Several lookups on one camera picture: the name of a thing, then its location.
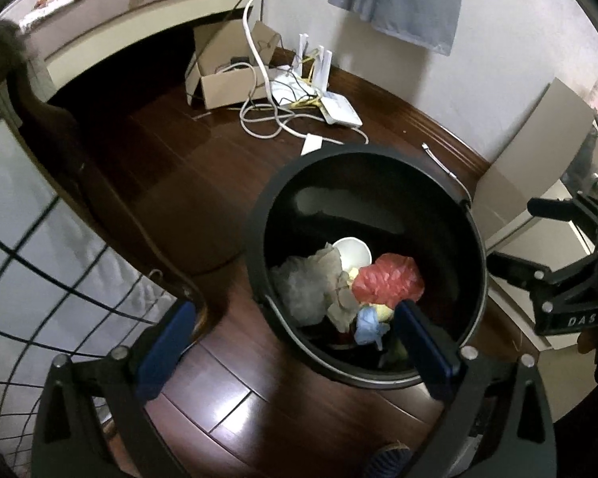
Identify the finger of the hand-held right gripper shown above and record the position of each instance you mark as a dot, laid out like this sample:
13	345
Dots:
553	207
513	266

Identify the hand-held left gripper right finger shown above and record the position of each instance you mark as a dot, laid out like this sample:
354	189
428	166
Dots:
423	348

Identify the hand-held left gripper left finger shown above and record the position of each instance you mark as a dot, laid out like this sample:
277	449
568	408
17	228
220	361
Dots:
167	348

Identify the light blue wrapper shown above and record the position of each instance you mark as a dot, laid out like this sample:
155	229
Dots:
369	326

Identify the red plastic bag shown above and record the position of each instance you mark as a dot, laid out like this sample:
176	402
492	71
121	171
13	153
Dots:
388	279

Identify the beige paper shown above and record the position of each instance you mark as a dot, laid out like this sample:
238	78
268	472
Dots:
341	303

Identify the white paper cup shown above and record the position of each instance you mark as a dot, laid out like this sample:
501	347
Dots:
354	254

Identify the clear plastic bag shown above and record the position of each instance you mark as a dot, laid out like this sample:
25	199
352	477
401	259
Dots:
299	289

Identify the black round trash bin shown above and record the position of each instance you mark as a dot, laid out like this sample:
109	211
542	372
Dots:
378	184

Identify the person's right hand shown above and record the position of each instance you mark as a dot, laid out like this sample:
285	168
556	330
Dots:
590	343

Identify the white cabinet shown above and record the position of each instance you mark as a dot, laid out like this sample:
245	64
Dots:
528	169

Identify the blue slipper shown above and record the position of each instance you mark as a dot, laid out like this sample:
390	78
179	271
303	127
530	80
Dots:
386	460

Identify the white checked tablecloth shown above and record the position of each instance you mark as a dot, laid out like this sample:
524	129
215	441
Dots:
30	269

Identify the white flat modem box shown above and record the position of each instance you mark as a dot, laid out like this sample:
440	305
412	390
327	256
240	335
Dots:
341	109

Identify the white power adapter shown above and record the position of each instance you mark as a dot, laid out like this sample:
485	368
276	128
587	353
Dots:
311	144

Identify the open cardboard box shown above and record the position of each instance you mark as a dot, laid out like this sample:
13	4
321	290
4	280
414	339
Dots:
229	87

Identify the white router with antennas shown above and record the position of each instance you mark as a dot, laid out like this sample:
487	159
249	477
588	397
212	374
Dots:
286	87

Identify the beige bed frame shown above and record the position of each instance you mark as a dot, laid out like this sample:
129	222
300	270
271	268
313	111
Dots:
129	25

